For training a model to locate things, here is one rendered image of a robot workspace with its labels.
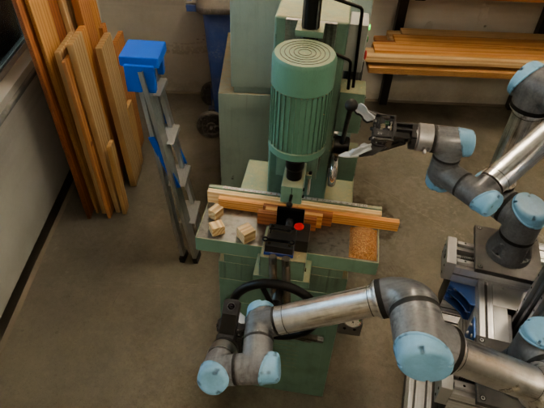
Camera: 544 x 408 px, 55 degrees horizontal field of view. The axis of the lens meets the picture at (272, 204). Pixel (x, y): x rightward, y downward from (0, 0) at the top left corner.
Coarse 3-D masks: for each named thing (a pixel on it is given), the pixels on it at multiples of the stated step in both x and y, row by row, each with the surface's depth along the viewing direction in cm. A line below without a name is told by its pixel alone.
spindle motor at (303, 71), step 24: (288, 48) 142; (312, 48) 143; (288, 72) 137; (312, 72) 135; (288, 96) 142; (312, 96) 140; (288, 120) 146; (312, 120) 146; (288, 144) 152; (312, 144) 152
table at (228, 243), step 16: (208, 208) 183; (224, 208) 183; (208, 224) 177; (224, 224) 177; (240, 224) 177; (256, 224) 178; (336, 224) 179; (208, 240) 172; (224, 240) 172; (240, 240) 172; (256, 240) 172; (320, 240) 173; (336, 240) 174; (256, 256) 174; (320, 256) 169; (336, 256) 169; (256, 272) 166; (304, 272) 167; (368, 272) 171
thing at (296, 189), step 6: (306, 168) 175; (288, 180) 169; (300, 180) 169; (282, 186) 167; (288, 186) 167; (294, 186) 167; (300, 186) 167; (282, 192) 169; (288, 192) 168; (294, 192) 168; (300, 192) 167; (282, 198) 171; (288, 198) 170; (294, 198) 170; (300, 198) 169
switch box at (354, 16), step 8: (352, 16) 166; (368, 16) 166; (352, 24) 162; (368, 24) 162; (352, 32) 163; (352, 40) 165; (360, 40) 164; (352, 48) 166; (360, 48) 166; (352, 56) 168; (360, 56) 168; (344, 64) 171; (352, 64) 170; (360, 64) 170
